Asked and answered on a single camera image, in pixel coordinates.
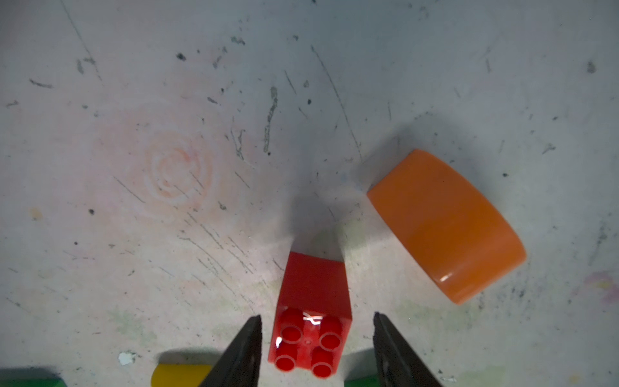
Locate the long green lego brick back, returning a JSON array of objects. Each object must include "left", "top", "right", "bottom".
[{"left": 0, "top": 379, "right": 66, "bottom": 387}]

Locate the small green lego brick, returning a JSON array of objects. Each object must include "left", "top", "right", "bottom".
[{"left": 344, "top": 376, "right": 380, "bottom": 387}]

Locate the small red lego brick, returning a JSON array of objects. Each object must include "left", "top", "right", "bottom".
[{"left": 269, "top": 252, "right": 352, "bottom": 379}]

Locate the yellow rounded lego brick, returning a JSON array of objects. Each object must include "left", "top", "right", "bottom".
[{"left": 151, "top": 364, "right": 213, "bottom": 387}]

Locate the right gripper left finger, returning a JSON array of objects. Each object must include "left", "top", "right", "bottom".
[{"left": 199, "top": 314, "right": 262, "bottom": 387}]

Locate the orange round lego piece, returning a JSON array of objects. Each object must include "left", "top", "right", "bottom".
[{"left": 368, "top": 150, "right": 526, "bottom": 304}]

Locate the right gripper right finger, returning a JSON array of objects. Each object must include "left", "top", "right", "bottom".
[{"left": 373, "top": 311, "right": 442, "bottom": 387}]

